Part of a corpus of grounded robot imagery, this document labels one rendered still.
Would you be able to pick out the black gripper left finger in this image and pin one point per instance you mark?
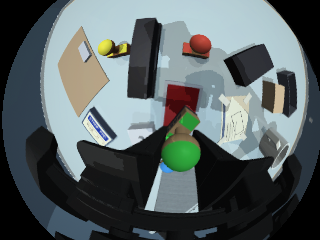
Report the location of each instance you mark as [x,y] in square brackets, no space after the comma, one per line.
[137,164]

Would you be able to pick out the cream paper card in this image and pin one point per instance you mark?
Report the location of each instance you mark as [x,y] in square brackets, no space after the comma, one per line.
[234,117]

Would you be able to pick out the brown rubber stamp with red top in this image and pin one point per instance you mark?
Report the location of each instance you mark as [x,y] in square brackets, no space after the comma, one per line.
[198,46]

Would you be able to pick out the beige rectangular block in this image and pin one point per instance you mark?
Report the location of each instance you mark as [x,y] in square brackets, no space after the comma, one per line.
[273,97]

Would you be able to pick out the brown round knob with yellow top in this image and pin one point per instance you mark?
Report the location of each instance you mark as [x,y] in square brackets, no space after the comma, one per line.
[109,49]

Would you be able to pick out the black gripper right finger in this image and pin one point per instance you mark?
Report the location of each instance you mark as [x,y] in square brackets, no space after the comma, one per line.
[217,171]

